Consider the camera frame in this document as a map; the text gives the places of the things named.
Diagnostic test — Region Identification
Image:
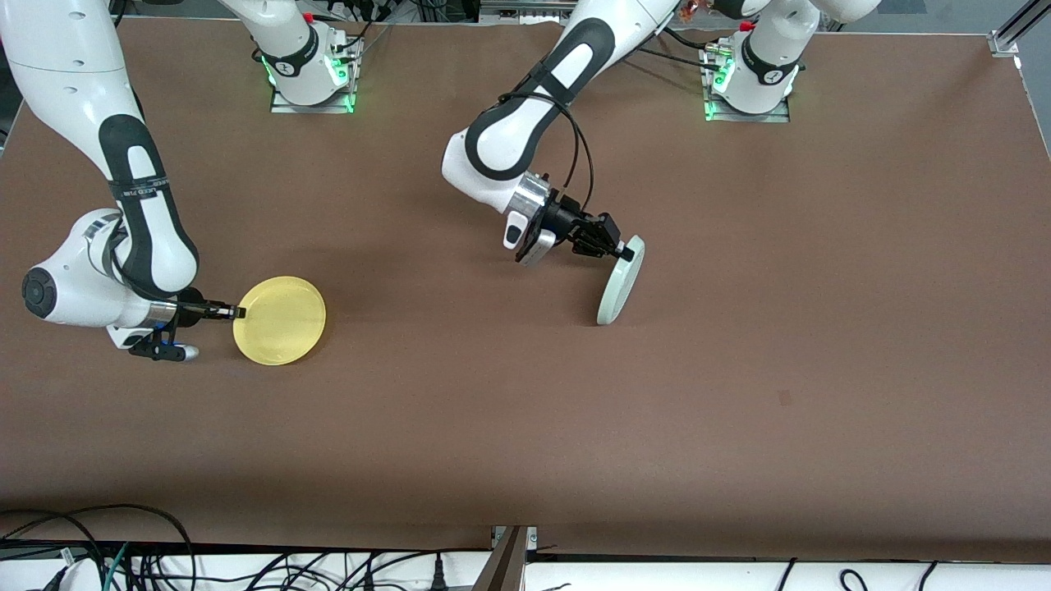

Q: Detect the white plug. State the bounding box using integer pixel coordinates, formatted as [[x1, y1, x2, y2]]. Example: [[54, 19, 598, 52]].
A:
[[49, 558, 101, 591]]

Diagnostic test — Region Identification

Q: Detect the light green round plate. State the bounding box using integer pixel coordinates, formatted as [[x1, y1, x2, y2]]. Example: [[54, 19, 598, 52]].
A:
[[597, 236, 646, 326]]

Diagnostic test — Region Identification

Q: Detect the aluminium frame post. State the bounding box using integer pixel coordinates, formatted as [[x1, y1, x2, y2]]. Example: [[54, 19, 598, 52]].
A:
[[472, 525, 539, 591]]

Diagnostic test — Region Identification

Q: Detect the black looped cable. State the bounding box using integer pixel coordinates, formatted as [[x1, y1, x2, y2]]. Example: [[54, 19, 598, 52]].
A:
[[0, 503, 195, 591]]

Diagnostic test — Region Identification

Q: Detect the green cable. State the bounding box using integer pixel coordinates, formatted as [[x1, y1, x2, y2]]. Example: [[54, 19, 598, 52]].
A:
[[103, 542, 130, 591]]

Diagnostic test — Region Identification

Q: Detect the aluminium profile corner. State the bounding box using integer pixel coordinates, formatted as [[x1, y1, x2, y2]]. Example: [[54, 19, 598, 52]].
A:
[[988, 0, 1051, 58]]

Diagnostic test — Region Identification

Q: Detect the grey metal device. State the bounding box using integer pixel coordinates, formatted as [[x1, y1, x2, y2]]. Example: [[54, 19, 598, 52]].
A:
[[479, 0, 592, 25]]

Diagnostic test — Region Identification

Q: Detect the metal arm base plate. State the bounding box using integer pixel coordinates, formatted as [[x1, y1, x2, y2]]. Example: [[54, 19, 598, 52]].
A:
[[269, 37, 362, 114], [702, 45, 793, 124]]

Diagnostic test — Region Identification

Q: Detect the white shelf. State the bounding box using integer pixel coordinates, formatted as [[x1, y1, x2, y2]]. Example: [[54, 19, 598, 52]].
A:
[[525, 561, 1051, 591]]

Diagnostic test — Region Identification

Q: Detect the yellow round plate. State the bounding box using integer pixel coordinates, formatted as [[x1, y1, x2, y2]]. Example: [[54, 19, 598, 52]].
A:
[[232, 276, 327, 366]]

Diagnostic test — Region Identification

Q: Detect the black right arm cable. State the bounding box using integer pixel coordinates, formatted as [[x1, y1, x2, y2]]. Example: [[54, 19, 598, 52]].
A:
[[103, 222, 194, 309]]

